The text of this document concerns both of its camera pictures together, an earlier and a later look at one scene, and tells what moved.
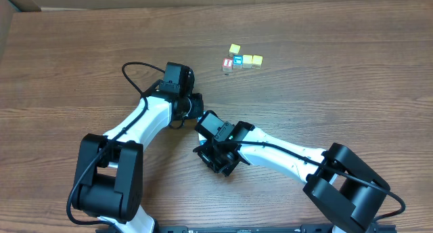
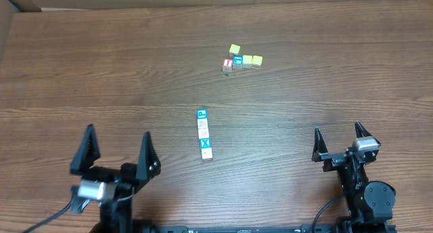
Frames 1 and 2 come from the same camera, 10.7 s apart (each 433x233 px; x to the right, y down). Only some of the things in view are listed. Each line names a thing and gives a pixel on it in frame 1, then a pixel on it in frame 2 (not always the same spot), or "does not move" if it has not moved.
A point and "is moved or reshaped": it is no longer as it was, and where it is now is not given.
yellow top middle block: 247,61 does not move
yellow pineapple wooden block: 257,61 does not move
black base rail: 245,229 does not move
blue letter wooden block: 237,61 does not move
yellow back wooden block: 234,49 does not move
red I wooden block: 227,64 does not move
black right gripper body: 210,157 -> 339,156
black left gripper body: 197,106 -> 113,174
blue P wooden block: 202,139 is moved or reshaped
